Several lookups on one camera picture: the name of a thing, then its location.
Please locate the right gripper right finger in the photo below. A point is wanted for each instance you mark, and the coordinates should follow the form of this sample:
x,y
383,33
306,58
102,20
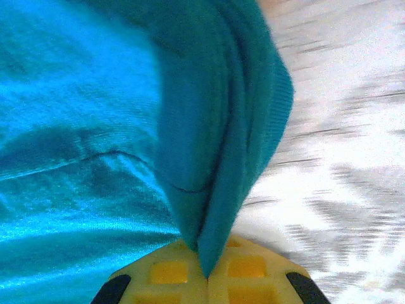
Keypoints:
x,y
253,285

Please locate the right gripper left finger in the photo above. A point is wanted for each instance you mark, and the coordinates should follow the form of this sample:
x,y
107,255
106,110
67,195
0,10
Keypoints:
x,y
167,285

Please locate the blue t-shirt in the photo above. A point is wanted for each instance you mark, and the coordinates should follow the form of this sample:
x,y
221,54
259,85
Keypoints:
x,y
79,95

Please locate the floral tablecloth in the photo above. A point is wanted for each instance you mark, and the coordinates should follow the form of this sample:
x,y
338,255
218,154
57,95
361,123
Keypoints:
x,y
348,95

